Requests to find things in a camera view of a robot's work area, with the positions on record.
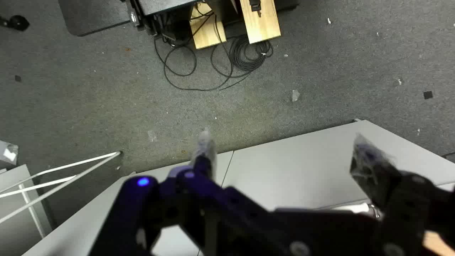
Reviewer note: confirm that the small grey white packet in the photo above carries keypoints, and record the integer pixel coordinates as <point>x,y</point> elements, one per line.
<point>7,153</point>

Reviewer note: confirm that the white paper scrap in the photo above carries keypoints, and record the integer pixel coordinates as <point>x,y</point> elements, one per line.
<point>295,96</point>

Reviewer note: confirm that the narrow light wooden board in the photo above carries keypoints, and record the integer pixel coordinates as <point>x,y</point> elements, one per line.
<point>208,34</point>

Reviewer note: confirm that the stainless steel sink counter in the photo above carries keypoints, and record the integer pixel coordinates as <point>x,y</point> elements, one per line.
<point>19,228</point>

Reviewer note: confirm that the wide light wooden board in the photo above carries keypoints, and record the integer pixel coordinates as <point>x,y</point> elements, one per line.
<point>260,24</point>

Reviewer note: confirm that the black caster wheel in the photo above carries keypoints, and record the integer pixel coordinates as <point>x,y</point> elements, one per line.
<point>16,22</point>

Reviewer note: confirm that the white base cabinet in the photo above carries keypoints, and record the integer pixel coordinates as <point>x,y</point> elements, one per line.
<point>293,166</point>

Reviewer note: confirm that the black tape square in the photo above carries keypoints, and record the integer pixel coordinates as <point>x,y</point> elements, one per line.
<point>428,95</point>

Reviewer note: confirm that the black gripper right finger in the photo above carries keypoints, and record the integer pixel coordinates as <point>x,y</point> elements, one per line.
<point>371,167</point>

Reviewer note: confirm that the black floor mat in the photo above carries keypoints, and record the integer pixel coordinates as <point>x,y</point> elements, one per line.
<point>90,16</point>

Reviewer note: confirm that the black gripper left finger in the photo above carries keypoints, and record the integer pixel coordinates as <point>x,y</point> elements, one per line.
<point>205,157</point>

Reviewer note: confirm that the black computer equipment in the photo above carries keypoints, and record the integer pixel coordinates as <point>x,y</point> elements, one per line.
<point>161,19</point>

